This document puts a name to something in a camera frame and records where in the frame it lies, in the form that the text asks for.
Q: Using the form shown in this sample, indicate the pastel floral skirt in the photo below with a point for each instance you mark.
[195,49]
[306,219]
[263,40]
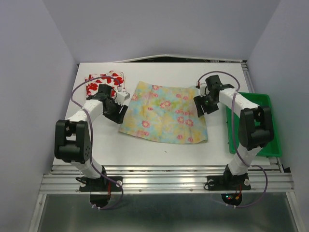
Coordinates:
[165,115]

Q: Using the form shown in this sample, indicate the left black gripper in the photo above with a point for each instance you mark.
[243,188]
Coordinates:
[117,118]

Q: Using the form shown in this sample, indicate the aluminium rail frame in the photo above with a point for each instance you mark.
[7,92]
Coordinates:
[164,179]

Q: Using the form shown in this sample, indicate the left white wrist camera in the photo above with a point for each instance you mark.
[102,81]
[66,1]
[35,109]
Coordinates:
[121,96]

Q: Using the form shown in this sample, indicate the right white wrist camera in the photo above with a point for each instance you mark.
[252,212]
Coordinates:
[201,86]

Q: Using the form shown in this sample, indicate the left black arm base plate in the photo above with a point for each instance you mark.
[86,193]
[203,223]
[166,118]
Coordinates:
[96,185]

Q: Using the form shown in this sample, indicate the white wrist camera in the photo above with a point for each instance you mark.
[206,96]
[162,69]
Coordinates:
[121,96]
[201,86]

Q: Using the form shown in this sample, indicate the green plastic tray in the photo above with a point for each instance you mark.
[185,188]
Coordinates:
[273,149]

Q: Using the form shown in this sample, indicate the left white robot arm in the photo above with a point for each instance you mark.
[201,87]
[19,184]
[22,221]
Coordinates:
[74,136]

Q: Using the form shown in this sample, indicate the red poppy print skirt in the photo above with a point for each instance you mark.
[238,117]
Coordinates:
[112,78]

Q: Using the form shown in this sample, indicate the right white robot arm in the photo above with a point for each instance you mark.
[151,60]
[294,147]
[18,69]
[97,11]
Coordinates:
[255,129]

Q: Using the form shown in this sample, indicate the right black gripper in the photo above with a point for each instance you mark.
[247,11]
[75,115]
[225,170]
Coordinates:
[198,100]

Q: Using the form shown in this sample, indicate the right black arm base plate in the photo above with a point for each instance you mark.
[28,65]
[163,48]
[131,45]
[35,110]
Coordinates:
[224,183]

